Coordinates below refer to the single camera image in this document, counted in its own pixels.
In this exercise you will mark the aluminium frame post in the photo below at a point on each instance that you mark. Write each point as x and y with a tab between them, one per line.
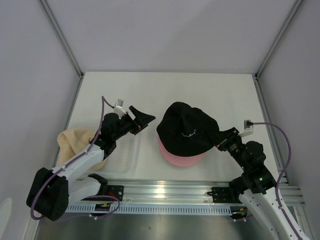
49	14
281	34

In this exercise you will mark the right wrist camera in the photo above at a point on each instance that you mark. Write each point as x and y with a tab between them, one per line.
248	128

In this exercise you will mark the left aluminium frame post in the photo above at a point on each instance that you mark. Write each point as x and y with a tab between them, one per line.
49	14

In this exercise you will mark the white plastic basket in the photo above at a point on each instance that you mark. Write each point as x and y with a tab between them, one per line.
123	158

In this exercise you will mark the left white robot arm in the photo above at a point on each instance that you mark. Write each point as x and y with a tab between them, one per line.
54	190

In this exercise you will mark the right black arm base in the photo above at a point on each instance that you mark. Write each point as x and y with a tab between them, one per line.
224	195

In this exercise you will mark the pink bucket hat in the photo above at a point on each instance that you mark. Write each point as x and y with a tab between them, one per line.
179	161

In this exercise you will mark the aluminium mounting rail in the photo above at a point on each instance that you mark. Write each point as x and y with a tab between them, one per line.
166	192

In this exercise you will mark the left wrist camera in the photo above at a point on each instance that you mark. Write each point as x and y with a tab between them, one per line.
120	106

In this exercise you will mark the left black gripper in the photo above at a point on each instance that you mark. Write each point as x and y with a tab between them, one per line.
141	121

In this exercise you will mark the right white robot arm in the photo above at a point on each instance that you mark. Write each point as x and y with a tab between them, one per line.
256	188

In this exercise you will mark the beige hat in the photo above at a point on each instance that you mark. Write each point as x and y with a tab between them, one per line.
72	141

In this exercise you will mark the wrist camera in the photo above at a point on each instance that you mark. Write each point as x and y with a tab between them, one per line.
248	128
120	106

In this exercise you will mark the black hat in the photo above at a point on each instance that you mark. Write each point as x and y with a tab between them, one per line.
184	130

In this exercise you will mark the white slotted cable duct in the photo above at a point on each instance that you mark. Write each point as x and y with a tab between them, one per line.
155	209

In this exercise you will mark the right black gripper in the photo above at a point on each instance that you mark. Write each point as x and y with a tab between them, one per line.
225	135

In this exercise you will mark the right aluminium frame post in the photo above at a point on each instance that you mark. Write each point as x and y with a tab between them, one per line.
281	34

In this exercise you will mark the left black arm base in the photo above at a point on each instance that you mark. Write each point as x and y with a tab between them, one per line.
110	191

